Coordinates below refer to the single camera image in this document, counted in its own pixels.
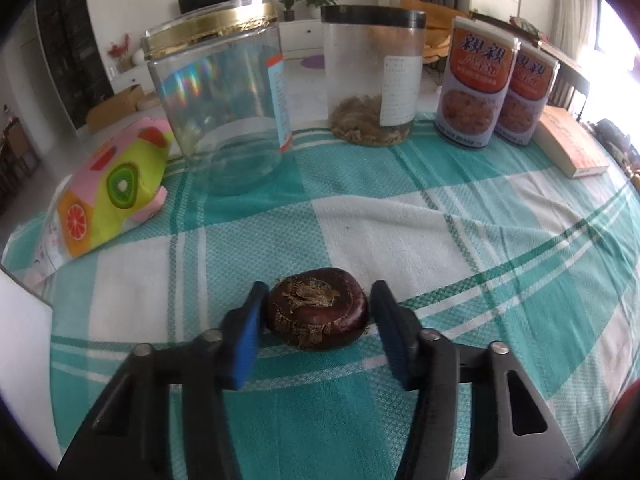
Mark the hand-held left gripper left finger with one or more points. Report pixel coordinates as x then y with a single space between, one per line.
245 340

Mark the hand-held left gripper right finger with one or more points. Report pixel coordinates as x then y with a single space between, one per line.
395 335

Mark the dark water chestnut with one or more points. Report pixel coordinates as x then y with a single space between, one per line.
320 312

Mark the teal checked tablecloth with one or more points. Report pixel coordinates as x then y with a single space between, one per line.
400 240

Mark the fruit print pouch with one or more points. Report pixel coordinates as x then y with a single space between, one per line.
115 185

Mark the white foam board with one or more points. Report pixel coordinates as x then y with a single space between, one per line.
22 360

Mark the clear jar with gold lid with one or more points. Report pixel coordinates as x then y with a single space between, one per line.
220 110

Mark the orange label tin can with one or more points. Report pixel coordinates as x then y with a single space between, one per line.
530 100
472 90

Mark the clear jar with black lid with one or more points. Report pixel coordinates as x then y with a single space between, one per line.
365 75

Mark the orange cover book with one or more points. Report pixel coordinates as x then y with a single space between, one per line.
572 142

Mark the cardboard box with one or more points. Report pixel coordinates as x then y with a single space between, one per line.
117 107

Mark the purple floor mat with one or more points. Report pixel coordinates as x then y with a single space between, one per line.
312 62

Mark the wooden chair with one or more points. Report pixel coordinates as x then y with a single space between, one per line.
567 75

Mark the red flower plant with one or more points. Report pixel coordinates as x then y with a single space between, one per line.
121 50

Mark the small potted plant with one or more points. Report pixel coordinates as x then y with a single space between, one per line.
287 7

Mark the dark display cabinet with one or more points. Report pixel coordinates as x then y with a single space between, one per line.
70 50

